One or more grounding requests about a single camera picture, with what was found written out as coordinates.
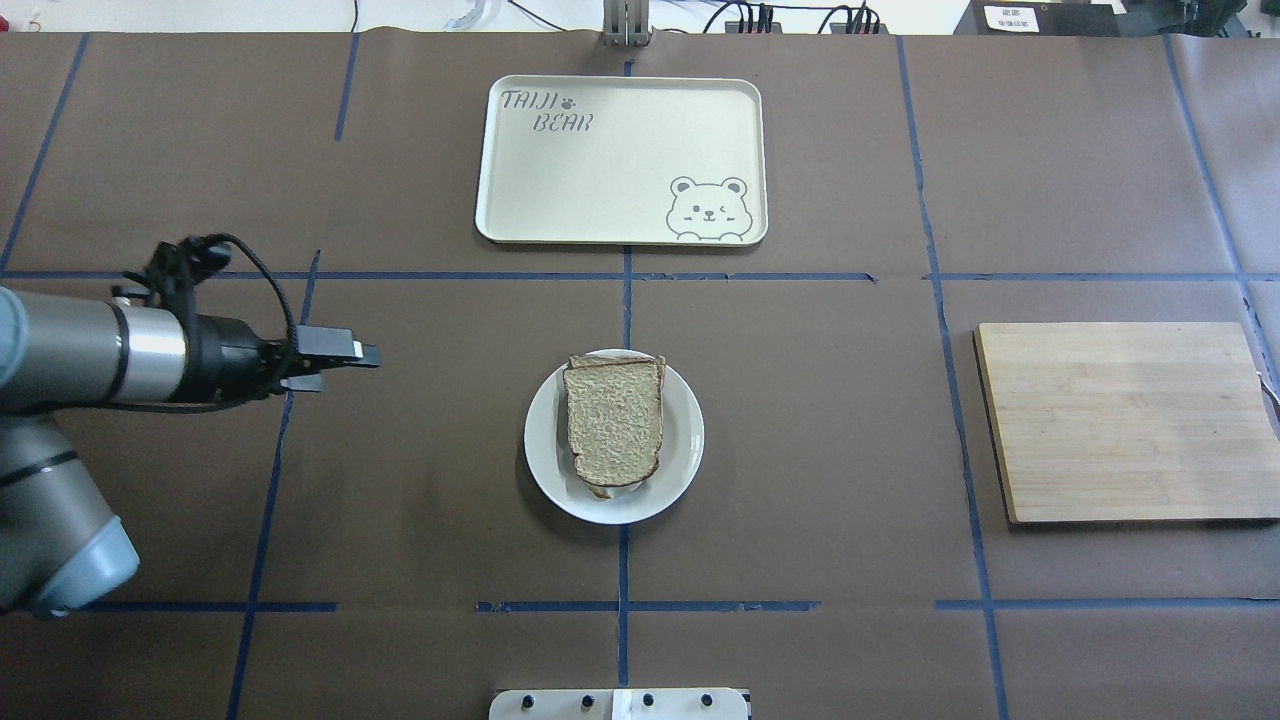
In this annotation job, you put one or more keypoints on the cream bear tray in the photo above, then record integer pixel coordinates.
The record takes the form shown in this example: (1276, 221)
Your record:
(595, 160)

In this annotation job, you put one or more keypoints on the bread slice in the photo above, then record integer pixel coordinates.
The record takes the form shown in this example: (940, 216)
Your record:
(600, 362)
(613, 425)

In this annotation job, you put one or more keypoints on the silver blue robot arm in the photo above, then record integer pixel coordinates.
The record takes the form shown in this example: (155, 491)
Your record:
(63, 546)

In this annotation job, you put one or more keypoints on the aluminium frame post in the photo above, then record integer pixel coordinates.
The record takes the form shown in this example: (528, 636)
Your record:
(626, 23)

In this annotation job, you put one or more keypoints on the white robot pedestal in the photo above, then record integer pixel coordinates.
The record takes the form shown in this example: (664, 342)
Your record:
(622, 703)

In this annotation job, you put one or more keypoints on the white round plate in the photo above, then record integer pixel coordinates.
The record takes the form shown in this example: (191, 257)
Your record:
(614, 436)

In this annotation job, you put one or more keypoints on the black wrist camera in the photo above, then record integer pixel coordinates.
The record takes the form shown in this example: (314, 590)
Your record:
(175, 270)

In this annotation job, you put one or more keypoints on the black box with label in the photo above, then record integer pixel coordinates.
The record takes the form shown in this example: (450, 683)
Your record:
(1040, 18)

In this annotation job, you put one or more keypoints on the wooden cutting board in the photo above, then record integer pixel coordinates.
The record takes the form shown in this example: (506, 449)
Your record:
(1128, 421)

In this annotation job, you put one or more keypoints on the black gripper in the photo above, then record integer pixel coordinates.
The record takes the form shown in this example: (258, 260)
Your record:
(228, 349)

